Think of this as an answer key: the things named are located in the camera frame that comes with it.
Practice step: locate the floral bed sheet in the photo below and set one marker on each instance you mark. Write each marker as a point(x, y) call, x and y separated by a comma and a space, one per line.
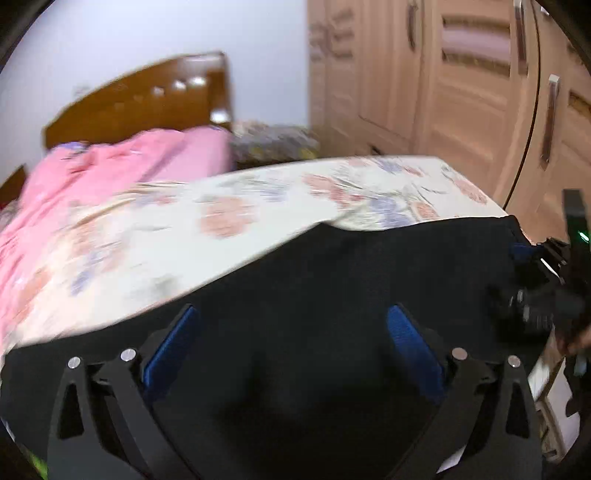
point(184, 240)

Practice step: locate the person's right hand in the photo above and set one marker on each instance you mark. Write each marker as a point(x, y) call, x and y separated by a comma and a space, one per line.
point(578, 340)

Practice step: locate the black pants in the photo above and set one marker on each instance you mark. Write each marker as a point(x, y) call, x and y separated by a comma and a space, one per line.
point(295, 332)

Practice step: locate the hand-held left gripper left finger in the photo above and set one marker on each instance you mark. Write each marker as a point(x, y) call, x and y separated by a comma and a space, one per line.
point(171, 350)

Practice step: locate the wooden headboard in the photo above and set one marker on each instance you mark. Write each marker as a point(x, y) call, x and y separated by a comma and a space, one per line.
point(138, 101)

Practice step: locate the pink quilt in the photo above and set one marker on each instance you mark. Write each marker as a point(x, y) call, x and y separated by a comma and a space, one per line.
point(115, 161)

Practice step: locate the wooden wardrobe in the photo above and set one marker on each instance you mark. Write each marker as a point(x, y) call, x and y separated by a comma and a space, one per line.
point(461, 92)

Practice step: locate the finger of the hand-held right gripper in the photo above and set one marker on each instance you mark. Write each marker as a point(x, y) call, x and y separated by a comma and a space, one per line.
point(535, 261)
point(526, 309)

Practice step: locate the wooden nightstand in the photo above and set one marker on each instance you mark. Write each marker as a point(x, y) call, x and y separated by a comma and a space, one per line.
point(13, 184)

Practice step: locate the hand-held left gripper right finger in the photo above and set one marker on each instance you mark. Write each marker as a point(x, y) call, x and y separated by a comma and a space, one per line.
point(413, 350)

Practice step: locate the patterned cushion near wall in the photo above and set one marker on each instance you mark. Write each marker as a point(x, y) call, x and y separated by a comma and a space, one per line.
point(272, 141)

